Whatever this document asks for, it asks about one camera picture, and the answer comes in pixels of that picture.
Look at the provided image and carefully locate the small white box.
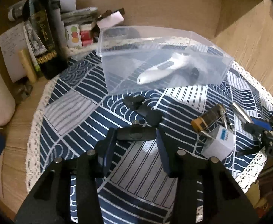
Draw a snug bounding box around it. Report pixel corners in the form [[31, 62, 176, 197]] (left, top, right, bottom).
[[201, 125, 235, 161]]

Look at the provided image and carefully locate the black remote key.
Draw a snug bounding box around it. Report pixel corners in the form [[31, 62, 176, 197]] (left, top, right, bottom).
[[116, 124, 156, 142]]

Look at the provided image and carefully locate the blue white patterned round mat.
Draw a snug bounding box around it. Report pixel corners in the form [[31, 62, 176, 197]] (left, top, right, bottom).
[[26, 51, 273, 223]]

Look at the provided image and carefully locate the black clip object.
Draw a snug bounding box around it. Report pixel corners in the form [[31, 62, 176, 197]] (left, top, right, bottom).
[[123, 95, 163, 127]]

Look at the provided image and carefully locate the white electronic thermometer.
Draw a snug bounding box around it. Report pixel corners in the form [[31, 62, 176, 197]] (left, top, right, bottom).
[[136, 53, 190, 85]]

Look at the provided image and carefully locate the clear plastic storage box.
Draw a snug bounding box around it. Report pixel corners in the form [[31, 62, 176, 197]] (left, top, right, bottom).
[[96, 26, 234, 95]]

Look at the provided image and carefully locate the yellow wooden stick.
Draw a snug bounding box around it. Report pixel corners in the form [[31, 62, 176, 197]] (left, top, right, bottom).
[[18, 49, 37, 84]]

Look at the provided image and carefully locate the red small box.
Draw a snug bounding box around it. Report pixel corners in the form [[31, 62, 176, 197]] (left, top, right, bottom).
[[80, 30, 94, 46]]

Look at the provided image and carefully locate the white box fruit print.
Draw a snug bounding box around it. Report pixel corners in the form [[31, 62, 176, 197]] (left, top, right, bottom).
[[65, 24, 82, 49]]

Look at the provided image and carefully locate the white pink open box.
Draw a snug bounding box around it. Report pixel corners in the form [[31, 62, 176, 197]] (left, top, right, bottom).
[[92, 8, 125, 32]]

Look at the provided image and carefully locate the stack of papers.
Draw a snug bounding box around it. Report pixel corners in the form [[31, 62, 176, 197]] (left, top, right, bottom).
[[50, 0, 98, 24]]

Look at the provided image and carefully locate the white paper note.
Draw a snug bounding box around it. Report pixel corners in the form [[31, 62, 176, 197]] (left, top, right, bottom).
[[0, 22, 27, 83]]

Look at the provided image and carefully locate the dark wine bottle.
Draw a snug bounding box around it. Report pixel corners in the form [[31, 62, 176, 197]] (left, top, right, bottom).
[[28, 0, 68, 79]]

